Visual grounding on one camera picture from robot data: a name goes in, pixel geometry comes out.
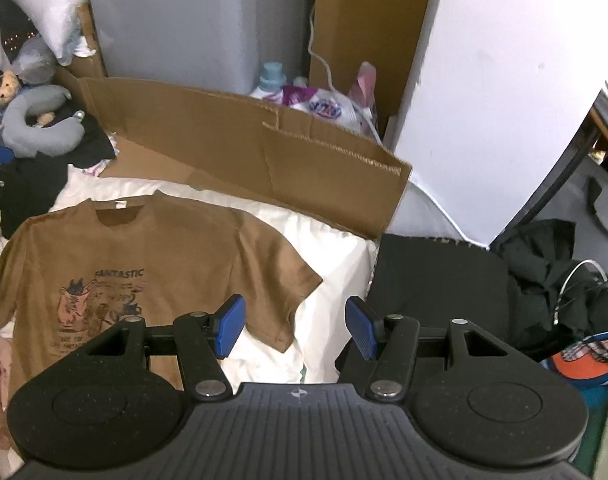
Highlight small teddy bear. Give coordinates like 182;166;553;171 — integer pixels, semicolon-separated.
0;70;22;108

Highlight white bear print blanket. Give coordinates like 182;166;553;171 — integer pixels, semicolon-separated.
0;162;379;386

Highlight black jacket heap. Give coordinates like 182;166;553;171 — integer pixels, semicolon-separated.
494;217;608;366

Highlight folded black clothes stack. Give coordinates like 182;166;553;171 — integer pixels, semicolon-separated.
334;234;527;376

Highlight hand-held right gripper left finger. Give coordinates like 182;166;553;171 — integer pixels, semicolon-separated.
86;294;247;403

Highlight detergent bottle with blue cap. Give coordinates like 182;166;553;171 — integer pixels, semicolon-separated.
249;62;287;100

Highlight pink plastic bag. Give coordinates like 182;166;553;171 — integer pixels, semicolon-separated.
348;61;377;108

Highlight white cable loop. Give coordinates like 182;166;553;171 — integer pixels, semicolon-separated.
554;259;608;328

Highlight grey neck pillow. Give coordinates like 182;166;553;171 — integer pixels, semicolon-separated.
1;84;87;158

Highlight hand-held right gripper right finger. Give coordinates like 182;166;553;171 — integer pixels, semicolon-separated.
345;296;522;403

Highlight black crumpled garment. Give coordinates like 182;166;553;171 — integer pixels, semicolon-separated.
0;110;117;241

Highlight clear plastic bag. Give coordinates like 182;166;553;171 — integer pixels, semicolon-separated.
11;35;57;86

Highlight brown printed t-shirt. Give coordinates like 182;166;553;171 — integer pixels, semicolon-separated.
0;191;325;391

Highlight dark grey bag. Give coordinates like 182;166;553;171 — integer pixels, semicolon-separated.
489;92;608;248

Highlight tall brown board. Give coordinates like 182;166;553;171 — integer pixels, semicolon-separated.
309;0;439;146

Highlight grey plastic-wrapped appliance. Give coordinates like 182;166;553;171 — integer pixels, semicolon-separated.
84;0;319;96

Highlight small cardboard box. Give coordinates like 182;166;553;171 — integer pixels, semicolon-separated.
64;2;109;81

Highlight large flattened cardboard box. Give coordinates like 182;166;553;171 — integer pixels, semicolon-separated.
54;67;413;241

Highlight purple white detergent bag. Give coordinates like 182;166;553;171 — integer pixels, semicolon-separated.
281;85;379;136

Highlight white pillow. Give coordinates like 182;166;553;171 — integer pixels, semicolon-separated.
0;0;87;66

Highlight teal patterned blanket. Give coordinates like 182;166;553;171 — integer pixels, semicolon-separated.
539;330;608;480

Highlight floral white sheet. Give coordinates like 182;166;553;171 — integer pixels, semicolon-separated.
81;132;117;178

